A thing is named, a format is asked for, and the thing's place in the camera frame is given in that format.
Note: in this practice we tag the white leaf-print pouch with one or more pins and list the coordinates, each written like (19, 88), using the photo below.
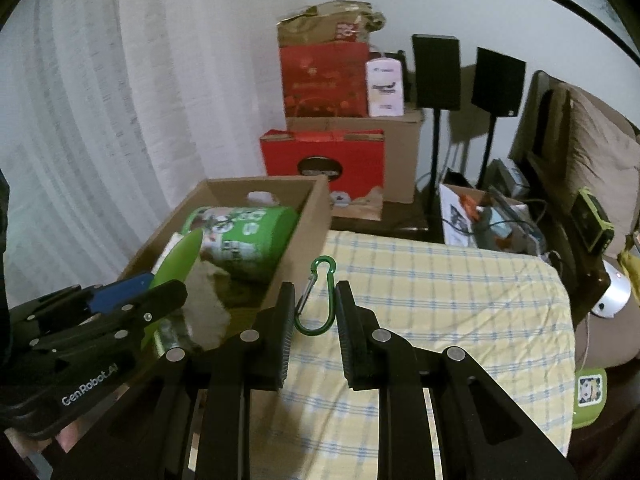
(205, 300)

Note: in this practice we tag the brown sofa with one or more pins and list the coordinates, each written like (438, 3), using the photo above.
(540, 125)

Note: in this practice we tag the yellow checked tablecloth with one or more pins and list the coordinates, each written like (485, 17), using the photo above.
(450, 310)

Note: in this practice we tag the large brown cardboard box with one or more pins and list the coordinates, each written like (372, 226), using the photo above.
(402, 160)

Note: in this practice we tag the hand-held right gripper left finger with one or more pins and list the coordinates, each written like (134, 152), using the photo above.
(285, 330)

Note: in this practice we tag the tan snack bag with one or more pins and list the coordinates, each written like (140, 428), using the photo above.
(365, 205)

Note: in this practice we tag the green lunch box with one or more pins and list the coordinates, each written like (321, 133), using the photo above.
(590, 390)

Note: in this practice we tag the grey electronic device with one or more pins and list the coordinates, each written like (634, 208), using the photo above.
(505, 175)

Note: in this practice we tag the white curtain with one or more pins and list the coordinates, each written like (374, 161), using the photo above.
(100, 110)

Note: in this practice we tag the brown cardboard tray box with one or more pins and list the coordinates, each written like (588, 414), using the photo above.
(310, 240)

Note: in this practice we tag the crumpled brown paper bag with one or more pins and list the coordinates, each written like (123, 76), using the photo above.
(320, 25)

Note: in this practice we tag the green and black device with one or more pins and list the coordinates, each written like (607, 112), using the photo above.
(587, 220)

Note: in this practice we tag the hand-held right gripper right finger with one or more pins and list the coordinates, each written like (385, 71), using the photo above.
(347, 330)

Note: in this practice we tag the yellow bag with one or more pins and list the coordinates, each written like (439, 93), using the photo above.
(631, 265)

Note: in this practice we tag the red gift box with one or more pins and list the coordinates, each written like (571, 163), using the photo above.
(300, 155)

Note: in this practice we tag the white rounded device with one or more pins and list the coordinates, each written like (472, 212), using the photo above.
(615, 295)

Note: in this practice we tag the beige pillow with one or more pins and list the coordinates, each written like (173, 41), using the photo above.
(595, 160)

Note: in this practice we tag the open box with papers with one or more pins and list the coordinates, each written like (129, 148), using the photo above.
(457, 215)

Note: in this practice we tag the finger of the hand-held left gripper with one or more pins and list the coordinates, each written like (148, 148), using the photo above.
(120, 291)
(155, 305)

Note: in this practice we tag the black speaker stand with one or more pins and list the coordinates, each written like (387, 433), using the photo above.
(434, 160)
(487, 150)

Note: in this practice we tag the green carabiner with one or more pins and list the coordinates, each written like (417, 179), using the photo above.
(331, 290)

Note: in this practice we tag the white and pink carton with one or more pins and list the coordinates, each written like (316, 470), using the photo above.
(385, 87)

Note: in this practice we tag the black speaker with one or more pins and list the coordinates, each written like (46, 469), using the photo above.
(436, 72)
(499, 82)

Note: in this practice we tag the dark wooden coffee table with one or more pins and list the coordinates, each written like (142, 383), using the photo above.
(617, 410)

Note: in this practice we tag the green snack canister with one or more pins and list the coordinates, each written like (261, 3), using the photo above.
(250, 245)

